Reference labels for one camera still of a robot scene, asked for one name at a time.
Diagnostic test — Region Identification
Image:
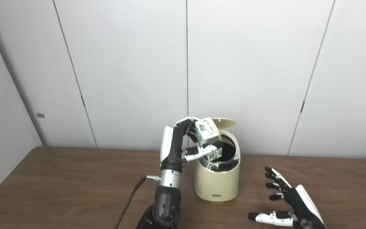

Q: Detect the cream-colored bin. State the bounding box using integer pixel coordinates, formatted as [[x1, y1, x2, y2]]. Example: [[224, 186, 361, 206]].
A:
[[194, 130, 241, 202]]

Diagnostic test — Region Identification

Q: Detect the white green milk carton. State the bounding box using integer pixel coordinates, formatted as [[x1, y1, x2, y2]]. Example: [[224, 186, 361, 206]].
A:
[[195, 117, 223, 170]]

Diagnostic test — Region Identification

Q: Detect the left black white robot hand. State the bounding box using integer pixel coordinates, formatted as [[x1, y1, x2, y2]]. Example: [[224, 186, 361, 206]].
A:
[[160, 116, 224, 174]]

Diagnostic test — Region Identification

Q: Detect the cream round bin lid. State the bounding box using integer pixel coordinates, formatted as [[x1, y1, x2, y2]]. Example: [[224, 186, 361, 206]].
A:
[[212, 118, 237, 131]]

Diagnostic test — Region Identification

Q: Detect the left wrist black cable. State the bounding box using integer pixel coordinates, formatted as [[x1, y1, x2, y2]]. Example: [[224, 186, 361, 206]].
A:
[[114, 175, 161, 229]]

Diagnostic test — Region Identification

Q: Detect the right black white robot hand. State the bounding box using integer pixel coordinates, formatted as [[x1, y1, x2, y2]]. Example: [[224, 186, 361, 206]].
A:
[[248, 166, 327, 229]]

